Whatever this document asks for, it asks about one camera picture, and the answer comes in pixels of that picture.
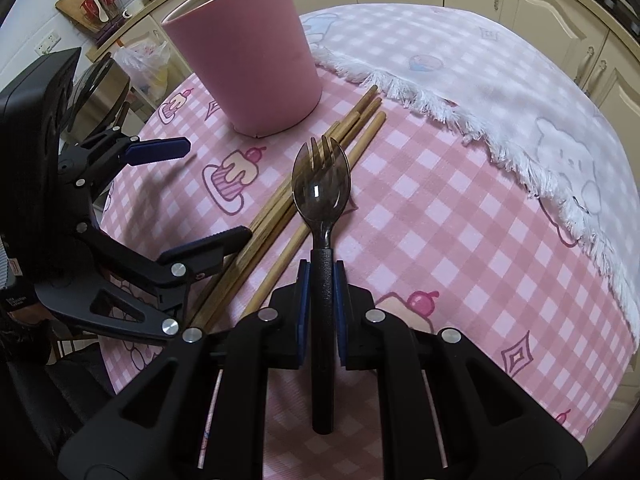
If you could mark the plastic bag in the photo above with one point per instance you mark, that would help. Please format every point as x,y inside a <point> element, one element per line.
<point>142,62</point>

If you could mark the white fringed bear cloth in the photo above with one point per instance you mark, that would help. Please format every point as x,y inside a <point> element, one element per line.
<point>500,75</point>

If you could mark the purple cup rack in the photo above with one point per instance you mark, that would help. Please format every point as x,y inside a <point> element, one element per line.
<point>107,32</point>

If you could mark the pink cup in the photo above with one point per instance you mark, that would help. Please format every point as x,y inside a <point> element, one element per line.
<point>250,60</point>

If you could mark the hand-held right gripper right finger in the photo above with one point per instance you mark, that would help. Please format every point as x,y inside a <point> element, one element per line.
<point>341,310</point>

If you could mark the dark plastic spork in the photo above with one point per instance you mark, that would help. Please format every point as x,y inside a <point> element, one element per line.
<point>315,195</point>

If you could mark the wooden cutting board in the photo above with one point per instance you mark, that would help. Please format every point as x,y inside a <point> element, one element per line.
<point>72,2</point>

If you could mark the white wall socket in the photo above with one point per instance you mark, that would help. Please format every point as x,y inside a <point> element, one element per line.
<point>47,42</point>

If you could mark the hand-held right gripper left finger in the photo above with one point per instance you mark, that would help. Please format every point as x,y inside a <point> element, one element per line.
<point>302,310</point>

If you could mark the white plastic spoon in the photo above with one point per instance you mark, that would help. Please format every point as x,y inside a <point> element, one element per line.
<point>101,11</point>

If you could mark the bundle of wooden chopsticks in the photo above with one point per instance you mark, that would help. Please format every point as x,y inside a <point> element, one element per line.
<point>350,130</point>

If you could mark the dark shiny cloth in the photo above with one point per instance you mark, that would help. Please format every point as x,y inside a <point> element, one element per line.
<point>40,410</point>

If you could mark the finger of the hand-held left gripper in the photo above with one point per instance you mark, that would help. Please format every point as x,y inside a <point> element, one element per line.
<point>160,149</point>
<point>215,246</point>

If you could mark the metal pot with glass lid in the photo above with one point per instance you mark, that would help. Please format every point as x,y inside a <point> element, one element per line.
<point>112,95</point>

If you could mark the white mug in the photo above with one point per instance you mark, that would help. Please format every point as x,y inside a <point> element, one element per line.
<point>129,10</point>

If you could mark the cream base cabinets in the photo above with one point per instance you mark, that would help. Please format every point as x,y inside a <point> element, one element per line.
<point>550,25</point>

